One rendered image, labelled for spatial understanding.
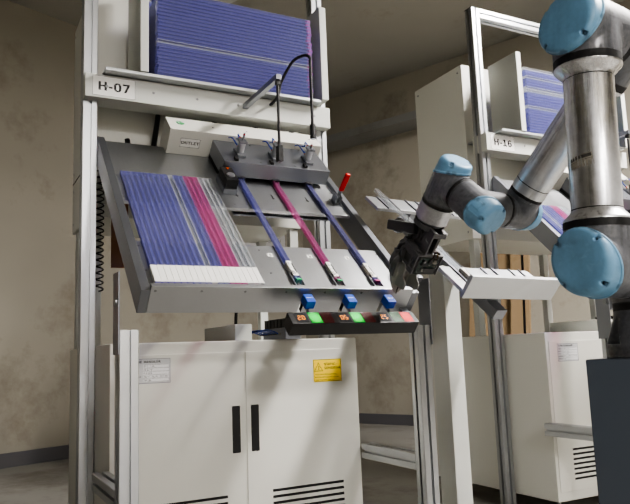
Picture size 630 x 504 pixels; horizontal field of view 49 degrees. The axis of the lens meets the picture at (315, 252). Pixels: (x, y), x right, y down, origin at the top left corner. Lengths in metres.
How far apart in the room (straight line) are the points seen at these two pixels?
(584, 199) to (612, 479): 0.48
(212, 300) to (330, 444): 0.65
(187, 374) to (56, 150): 3.11
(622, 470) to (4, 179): 3.86
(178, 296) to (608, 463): 0.88
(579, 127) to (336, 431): 1.10
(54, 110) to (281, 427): 3.32
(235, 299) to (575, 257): 0.72
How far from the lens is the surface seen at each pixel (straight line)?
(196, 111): 2.13
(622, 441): 1.33
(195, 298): 1.50
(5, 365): 4.40
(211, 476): 1.85
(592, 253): 1.21
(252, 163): 1.99
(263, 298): 1.56
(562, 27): 1.33
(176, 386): 1.80
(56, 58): 4.94
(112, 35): 2.32
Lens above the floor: 0.58
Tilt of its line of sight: 8 degrees up
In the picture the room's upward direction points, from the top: 2 degrees counter-clockwise
